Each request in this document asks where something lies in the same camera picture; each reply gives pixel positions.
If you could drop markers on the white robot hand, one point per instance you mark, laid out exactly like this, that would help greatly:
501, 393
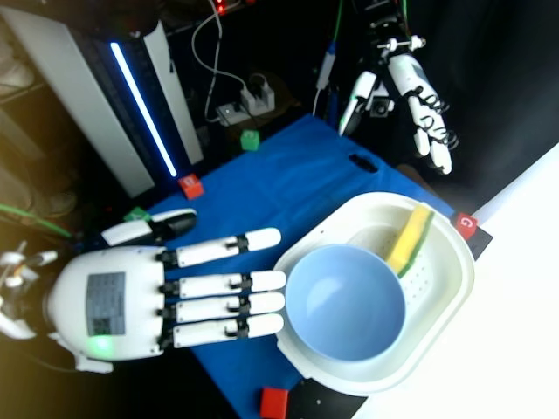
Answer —
408, 74
109, 301

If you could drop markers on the yellow and green sponge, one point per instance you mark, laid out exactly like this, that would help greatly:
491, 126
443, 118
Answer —
410, 240

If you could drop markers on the light blue bowl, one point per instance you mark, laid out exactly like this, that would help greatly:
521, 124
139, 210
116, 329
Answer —
345, 301

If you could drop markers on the green toy block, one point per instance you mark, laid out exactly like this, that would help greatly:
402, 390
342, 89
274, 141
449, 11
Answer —
250, 140
136, 214

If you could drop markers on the red block with white print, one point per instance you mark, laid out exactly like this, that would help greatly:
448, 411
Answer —
191, 187

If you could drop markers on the white power strip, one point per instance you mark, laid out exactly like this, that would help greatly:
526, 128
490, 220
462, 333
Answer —
255, 100

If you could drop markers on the blue cloth bag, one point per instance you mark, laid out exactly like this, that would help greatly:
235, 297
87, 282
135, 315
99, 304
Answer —
284, 174

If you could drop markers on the red block with letter G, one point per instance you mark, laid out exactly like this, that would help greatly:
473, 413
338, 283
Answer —
466, 223

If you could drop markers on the plain red block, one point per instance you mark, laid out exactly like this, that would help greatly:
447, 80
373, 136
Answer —
273, 402

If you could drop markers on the white tower with blue light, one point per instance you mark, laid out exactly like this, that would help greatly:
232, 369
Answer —
87, 109

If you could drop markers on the red lit electronic board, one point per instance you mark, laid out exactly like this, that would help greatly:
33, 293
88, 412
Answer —
220, 6

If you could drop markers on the white perforated drain basin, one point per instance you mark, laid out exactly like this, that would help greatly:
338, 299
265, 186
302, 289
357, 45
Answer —
441, 305

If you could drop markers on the small wrist camera box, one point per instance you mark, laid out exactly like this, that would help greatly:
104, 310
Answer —
382, 107

